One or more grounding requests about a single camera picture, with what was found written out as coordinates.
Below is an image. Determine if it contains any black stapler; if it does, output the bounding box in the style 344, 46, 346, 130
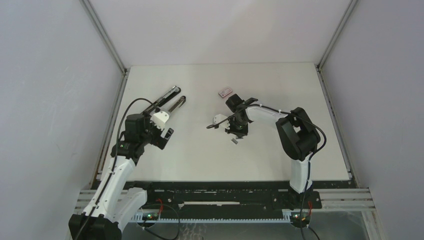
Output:
143, 85, 181, 113

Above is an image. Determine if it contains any red white staple box sleeve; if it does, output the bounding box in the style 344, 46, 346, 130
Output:
218, 87, 233, 99

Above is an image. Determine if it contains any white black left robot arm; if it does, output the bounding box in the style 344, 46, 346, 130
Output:
68, 110, 174, 240

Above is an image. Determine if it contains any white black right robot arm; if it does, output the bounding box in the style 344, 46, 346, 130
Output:
224, 94, 321, 208

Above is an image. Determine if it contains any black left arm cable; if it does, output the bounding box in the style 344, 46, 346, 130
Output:
72, 97, 155, 240

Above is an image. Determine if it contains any aluminium frame rail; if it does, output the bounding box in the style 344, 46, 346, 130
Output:
74, 189, 377, 223

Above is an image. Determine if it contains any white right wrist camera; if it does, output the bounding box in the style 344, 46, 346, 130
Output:
213, 114, 230, 132

